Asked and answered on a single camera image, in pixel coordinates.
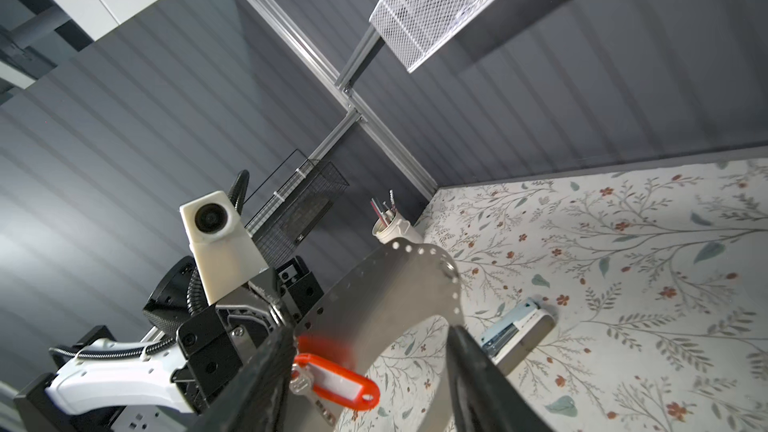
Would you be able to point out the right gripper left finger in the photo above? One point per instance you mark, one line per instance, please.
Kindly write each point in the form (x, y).
(256, 399)

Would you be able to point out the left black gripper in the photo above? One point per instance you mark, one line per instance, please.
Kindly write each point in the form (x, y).
(217, 341)

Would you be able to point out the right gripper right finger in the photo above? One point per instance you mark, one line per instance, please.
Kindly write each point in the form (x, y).
(481, 396)

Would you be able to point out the red key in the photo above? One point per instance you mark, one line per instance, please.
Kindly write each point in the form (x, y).
(320, 379)

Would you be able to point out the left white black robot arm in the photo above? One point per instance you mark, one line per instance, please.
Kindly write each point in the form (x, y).
(101, 384)

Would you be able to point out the white pencil cup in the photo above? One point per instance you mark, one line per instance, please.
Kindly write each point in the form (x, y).
(391, 224)

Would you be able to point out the black wire mesh basket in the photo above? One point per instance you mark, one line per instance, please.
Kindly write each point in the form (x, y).
(281, 212)

